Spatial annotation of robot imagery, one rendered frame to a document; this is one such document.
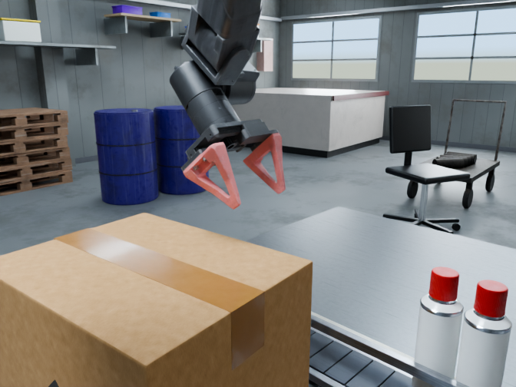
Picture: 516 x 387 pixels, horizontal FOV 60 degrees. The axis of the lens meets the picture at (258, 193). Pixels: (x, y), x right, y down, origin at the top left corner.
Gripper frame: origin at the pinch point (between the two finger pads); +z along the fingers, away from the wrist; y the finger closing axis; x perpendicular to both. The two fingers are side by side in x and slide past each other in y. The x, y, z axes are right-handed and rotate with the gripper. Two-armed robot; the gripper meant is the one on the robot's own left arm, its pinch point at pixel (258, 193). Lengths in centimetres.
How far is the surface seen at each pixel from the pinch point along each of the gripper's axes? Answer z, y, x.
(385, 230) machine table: 15, 89, 33
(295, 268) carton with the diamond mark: 10.6, -6.4, -4.3
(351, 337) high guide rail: 23.0, 8.3, 5.1
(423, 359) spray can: 29.0, 8.6, -3.1
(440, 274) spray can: 20.2, 9.5, -10.9
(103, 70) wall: -379, 369, 430
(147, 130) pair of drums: -178, 249, 280
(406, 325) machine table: 32, 38, 14
